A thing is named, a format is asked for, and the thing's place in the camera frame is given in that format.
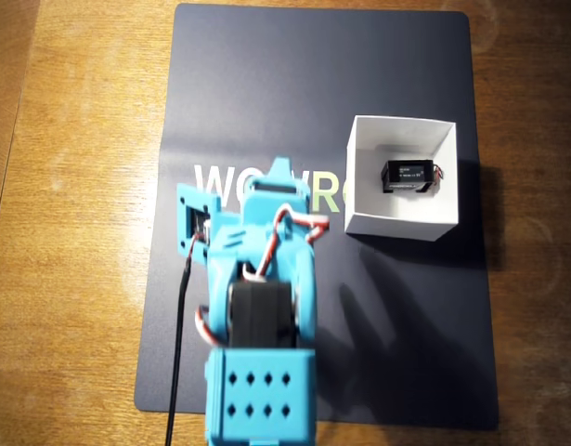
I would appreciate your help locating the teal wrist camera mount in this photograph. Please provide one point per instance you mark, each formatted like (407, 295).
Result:
(185, 223)

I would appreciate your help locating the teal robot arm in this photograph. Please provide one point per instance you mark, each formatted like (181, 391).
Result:
(262, 395)

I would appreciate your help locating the white open cardboard box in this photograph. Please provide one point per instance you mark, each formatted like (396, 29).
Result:
(396, 218)

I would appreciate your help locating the dark mat with WOWRO print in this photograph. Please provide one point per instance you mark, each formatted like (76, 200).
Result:
(289, 83)

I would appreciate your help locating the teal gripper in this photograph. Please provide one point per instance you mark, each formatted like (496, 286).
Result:
(272, 190)

